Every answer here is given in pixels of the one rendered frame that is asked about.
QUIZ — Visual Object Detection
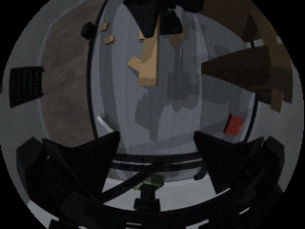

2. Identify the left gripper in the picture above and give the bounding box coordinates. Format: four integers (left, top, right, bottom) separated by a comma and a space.
123, 0, 183, 38

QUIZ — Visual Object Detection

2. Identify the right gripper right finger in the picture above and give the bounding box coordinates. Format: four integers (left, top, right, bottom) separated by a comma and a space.
193, 131, 264, 194

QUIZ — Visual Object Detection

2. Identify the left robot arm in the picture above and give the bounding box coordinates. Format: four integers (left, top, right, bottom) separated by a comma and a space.
169, 0, 205, 13

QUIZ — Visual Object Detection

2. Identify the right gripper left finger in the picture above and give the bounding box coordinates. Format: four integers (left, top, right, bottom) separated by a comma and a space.
42, 131, 120, 200

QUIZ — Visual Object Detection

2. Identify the dark brown wooden rail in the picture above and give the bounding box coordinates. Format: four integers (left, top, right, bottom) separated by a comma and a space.
249, 8, 283, 114

